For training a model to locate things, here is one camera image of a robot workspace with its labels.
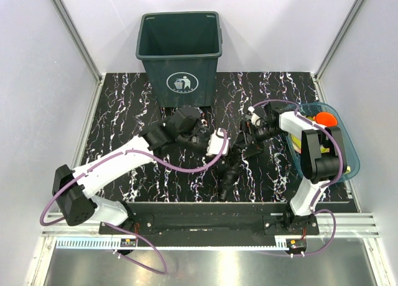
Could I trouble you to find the dark green trash bin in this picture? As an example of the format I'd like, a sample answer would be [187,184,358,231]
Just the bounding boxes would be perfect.
[136,11,223,108]

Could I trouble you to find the aluminium frame rail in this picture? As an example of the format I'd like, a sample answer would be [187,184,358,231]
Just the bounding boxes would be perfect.
[42,213,381,239]

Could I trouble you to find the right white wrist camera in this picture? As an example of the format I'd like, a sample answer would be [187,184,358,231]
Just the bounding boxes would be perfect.
[248,106,262,126]

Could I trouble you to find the black trash bag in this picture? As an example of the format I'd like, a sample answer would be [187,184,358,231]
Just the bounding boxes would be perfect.
[217,142,243,202]

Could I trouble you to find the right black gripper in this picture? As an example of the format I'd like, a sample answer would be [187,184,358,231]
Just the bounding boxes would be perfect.
[231,119,284,158]

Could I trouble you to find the black marble pattern mat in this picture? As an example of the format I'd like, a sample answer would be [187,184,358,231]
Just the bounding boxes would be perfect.
[62,71,361,213]

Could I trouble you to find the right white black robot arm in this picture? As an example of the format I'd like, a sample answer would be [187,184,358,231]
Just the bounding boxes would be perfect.
[234,100,348,234]

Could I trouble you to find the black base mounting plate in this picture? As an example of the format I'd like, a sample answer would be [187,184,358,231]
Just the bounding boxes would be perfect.
[98,201,320,237]

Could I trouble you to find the blue transparent plastic tray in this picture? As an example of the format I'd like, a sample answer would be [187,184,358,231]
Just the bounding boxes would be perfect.
[286,102,360,182]

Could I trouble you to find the yellow plastic plate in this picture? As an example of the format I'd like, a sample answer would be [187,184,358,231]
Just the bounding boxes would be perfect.
[291,135,302,154]

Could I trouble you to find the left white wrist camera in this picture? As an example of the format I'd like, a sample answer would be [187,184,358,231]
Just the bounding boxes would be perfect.
[206,128,229,156]

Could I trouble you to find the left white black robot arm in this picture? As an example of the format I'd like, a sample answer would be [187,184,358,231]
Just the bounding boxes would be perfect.
[48,106,228,234]

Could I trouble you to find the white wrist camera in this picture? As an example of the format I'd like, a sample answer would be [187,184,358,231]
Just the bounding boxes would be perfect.
[206,128,229,156]
[248,106,262,126]

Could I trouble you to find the orange plastic cup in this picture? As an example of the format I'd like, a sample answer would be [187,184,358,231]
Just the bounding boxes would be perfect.
[313,111,338,127]

